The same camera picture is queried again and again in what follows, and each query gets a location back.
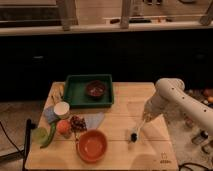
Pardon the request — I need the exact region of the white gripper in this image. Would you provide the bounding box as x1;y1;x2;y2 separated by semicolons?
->
142;94;165;123

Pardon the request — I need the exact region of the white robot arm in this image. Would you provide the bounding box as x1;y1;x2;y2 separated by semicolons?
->
142;78;213;136

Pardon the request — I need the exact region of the dark red bowl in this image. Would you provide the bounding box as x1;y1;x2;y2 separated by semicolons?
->
85;80;106;98

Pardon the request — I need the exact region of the light blue cloth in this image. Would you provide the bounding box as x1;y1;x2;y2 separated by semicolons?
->
85;112;105;130

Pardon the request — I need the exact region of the green plastic tray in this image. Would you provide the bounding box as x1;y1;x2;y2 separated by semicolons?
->
63;74;114;108

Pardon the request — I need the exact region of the orange bowl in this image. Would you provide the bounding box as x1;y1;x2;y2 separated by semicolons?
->
76;130;108;163

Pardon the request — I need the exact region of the dark grape bunch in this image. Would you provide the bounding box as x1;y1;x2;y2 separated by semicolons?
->
70;116;87;132

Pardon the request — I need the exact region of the orange fruit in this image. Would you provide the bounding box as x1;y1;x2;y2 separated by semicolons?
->
56;120;71;135

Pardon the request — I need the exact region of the white cup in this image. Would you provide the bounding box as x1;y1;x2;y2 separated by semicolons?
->
54;102;70;119

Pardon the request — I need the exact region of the green pepper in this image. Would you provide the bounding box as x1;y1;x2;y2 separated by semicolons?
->
40;122;56;148

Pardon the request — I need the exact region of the blue sponge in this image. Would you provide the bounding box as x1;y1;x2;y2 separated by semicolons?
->
44;106;59;124

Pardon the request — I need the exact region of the green round lid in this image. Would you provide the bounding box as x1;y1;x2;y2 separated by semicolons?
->
32;127;48;144

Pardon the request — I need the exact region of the black stand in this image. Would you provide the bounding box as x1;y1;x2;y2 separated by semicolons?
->
22;119;36;171

